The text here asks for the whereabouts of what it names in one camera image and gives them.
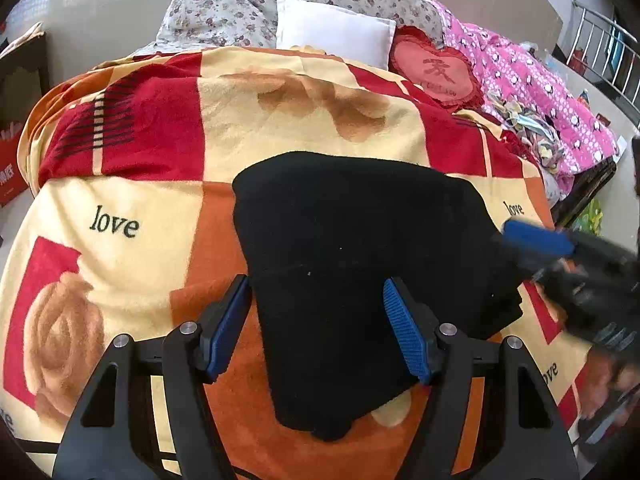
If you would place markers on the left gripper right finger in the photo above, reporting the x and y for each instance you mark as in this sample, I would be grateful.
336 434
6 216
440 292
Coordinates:
414 326

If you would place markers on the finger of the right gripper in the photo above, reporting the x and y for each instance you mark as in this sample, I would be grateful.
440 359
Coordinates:
532 238

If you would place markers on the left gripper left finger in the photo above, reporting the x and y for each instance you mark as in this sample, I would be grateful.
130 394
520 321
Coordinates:
221 325

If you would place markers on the black pants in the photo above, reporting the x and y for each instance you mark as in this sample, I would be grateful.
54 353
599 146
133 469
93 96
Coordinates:
320 235

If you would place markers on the right hand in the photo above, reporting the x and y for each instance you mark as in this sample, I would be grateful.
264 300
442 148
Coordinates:
602 372

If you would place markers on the colourful clothes pile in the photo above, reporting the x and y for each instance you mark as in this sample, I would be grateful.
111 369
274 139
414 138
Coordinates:
532 129

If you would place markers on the red yellow orange blanket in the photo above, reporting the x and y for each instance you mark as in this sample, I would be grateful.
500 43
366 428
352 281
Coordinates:
131 165

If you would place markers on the pink patterned quilt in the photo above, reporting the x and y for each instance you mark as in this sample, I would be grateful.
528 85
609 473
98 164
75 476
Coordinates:
509 74

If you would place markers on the red heart cushion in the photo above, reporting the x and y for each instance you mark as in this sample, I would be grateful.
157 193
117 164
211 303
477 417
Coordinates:
445 74

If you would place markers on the metal stair railing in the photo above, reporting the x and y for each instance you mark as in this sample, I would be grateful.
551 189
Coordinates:
607 55

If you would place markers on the red shopping bag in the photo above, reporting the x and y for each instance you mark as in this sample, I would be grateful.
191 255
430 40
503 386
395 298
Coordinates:
11 180

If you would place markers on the white pillow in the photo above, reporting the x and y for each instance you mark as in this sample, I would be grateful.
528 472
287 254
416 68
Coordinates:
336 31

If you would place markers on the dark wooden table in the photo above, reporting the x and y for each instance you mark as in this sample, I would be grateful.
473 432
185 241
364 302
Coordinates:
24 78

